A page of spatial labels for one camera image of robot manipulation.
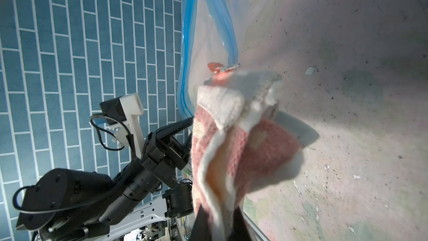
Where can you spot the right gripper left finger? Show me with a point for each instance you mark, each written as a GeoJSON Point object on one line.
{"type": "Point", "coordinates": [201, 229]}

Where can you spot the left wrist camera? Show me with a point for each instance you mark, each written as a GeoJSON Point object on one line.
{"type": "Point", "coordinates": [122, 114]}

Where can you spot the clear vacuum bag blue zipper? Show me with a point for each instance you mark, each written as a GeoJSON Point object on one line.
{"type": "Point", "coordinates": [219, 35]}

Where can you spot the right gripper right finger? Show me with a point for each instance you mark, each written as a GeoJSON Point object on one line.
{"type": "Point", "coordinates": [240, 231]}

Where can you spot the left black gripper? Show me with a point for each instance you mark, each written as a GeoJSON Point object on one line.
{"type": "Point", "coordinates": [163, 154]}

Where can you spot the orange white towel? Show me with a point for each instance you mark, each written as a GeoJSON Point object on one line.
{"type": "Point", "coordinates": [234, 141]}

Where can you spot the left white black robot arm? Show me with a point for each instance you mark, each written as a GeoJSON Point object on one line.
{"type": "Point", "coordinates": [71, 205]}

